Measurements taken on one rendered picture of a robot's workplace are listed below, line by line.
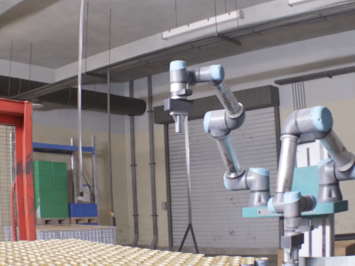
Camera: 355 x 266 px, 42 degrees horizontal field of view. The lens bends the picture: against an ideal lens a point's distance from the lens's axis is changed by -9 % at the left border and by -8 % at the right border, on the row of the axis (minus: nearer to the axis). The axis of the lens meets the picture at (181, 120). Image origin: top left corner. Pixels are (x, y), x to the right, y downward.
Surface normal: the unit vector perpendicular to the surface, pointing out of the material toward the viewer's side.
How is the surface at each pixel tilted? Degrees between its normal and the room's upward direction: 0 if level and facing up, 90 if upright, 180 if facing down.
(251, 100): 90
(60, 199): 90
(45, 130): 90
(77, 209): 90
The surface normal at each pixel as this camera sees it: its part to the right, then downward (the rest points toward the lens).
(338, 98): -0.63, -0.09
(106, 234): 0.76, -0.14
